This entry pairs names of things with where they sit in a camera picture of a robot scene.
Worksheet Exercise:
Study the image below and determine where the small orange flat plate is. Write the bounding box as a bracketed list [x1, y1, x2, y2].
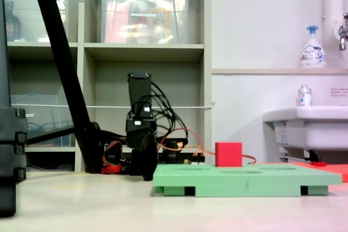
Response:
[322, 163, 348, 183]

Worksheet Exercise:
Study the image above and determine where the thin black tripod strut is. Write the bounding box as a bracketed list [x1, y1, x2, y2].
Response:
[26, 122, 101, 146]

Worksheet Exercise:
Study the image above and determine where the thin orange wire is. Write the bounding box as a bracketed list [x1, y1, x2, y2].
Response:
[157, 128, 258, 165]

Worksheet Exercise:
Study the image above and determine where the clear bin with blue cables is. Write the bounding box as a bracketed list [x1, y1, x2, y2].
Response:
[10, 87, 76, 147]

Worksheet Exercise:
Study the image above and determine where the small clear sanitizer bottle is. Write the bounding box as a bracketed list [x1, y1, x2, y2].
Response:
[296, 84, 313, 107]

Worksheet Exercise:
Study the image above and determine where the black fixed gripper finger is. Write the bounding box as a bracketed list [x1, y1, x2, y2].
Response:
[132, 147, 152, 181]

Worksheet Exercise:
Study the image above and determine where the dark glass bottle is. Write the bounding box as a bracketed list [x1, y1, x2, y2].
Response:
[4, 1, 22, 42]

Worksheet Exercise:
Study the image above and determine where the red printed wall sign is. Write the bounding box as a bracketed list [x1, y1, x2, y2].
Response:
[330, 87, 348, 98]

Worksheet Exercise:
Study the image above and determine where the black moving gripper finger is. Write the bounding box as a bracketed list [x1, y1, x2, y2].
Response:
[148, 135, 159, 180]

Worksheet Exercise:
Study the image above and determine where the black looped servo cable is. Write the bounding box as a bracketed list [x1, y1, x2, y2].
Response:
[149, 81, 189, 146]

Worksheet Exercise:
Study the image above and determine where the white soap pump bottle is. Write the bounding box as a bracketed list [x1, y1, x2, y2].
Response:
[300, 25, 327, 69]

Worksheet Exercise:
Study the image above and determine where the red square block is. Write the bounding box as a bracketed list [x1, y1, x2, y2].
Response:
[215, 142, 243, 168]

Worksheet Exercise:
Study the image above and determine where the black tripod leg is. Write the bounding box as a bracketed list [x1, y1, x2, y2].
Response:
[28, 0, 103, 174]
[0, 0, 28, 218]

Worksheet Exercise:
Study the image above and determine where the chrome faucet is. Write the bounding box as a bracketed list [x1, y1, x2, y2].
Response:
[335, 12, 348, 51]

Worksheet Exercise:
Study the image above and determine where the clear storage bin with packets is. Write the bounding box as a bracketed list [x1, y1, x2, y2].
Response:
[100, 0, 191, 45]

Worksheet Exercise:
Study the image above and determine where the black looped gripper cable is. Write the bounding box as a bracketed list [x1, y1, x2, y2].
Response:
[134, 95, 153, 115]

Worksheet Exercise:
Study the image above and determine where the white sink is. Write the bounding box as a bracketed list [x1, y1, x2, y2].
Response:
[262, 105, 348, 151]

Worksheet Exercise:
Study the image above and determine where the green shape sorting board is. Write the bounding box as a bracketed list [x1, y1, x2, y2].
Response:
[153, 163, 343, 198]

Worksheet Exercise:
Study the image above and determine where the beige shelf unit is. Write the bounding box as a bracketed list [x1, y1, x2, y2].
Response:
[0, 0, 213, 173]

